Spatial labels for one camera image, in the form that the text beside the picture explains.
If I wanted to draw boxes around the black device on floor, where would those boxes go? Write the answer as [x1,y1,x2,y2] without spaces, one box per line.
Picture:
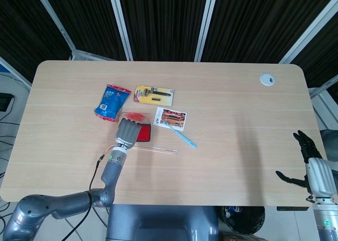
[0,93,14,111]

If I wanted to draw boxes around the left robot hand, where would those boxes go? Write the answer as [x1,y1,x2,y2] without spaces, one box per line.
[114,119,141,150]

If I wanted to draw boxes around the clear plastic lid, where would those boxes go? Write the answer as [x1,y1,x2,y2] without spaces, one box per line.
[121,111,150,126]

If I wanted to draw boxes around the black table control box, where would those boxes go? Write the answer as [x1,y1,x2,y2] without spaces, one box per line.
[276,206,310,211]

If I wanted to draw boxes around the light blue toothbrush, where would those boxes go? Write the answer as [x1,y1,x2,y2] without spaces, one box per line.
[163,121,197,149]

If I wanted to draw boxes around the grey robot torso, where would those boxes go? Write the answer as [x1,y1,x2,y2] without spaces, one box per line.
[105,204,220,241]

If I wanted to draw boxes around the wrapped wooden chopsticks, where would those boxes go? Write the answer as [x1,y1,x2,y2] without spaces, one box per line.
[132,145,178,156]

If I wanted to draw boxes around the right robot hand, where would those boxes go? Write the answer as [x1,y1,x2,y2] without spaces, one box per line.
[275,130,338,198]

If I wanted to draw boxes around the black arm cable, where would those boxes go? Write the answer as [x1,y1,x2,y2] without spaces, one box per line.
[62,145,117,241]

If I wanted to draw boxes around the white aluminium partition post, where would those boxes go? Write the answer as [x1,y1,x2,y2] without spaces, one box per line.
[33,0,77,61]
[278,0,338,64]
[194,0,219,62]
[107,0,134,61]

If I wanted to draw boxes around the razor in yellow blister card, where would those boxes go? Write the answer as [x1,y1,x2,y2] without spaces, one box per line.
[133,84,176,107]

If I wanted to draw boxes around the black trash bin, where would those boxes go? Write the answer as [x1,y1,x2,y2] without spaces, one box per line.
[218,206,266,235]

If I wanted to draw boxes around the white table cable grommet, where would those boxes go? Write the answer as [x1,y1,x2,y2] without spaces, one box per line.
[259,73,276,86]

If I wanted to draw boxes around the red ink pad black case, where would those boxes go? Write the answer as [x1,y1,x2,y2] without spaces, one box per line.
[136,123,152,142]

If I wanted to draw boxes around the blue snack bag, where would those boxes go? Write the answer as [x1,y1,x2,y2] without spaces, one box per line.
[94,84,132,123]

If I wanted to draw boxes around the printed photo postcard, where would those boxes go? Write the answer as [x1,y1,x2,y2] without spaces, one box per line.
[153,107,187,131]

